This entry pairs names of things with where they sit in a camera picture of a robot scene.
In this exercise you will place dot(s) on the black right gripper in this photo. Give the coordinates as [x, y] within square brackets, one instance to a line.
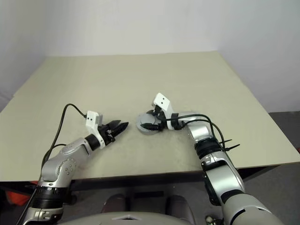
[161, 122]

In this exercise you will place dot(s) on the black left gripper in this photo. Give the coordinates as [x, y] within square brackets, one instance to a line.
[106, 134]

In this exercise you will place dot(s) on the grey motor cover circuit board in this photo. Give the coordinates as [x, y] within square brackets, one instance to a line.
[143, 119]

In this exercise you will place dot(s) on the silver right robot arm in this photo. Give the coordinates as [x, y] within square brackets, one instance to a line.
[225, 175]

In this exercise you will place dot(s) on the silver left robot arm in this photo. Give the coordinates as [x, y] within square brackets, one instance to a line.
[56, 168]

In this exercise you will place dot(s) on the dark maroon rounded shape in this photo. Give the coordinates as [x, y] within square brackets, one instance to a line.
[114, 204]

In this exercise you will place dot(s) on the grey robot torso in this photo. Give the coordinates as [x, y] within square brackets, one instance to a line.
[93, 219]

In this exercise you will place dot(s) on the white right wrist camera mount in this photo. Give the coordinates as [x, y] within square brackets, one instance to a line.
[162, 100]

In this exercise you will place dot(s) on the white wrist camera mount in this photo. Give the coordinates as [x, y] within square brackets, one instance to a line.
[90, 119]
[162, 100]

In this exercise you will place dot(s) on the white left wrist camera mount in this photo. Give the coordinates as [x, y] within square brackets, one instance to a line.
[90, 119]

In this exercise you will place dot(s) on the black table frame rail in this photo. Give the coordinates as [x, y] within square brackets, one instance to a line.
[140, 179]

